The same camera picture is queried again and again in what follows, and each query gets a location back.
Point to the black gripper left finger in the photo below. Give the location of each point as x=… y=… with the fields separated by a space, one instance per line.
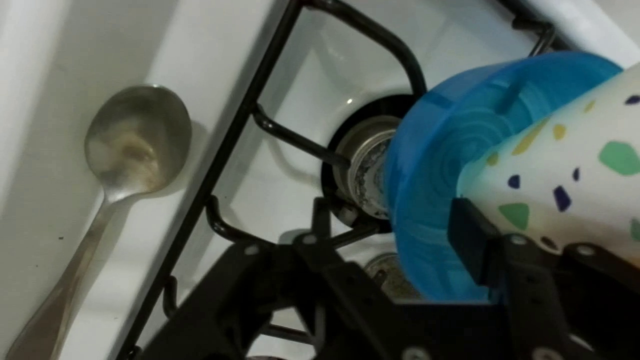
x=267 y=306

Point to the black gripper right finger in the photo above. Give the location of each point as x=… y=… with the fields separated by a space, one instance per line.
x=532 y=301

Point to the white paper cup coloured dots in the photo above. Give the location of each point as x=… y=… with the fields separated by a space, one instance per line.
x=587 y=161

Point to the blue plastic bowl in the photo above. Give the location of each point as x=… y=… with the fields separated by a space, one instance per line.
x=432 y=152

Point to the black stove grate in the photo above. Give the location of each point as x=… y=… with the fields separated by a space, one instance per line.
x=230 y=143

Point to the white gas stove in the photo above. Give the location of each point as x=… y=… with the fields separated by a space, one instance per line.
x=300 y=61

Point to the round gas burner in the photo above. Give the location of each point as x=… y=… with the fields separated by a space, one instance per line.
x=363 y=167

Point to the metal spoon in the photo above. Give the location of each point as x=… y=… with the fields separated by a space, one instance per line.
x=136 y=146

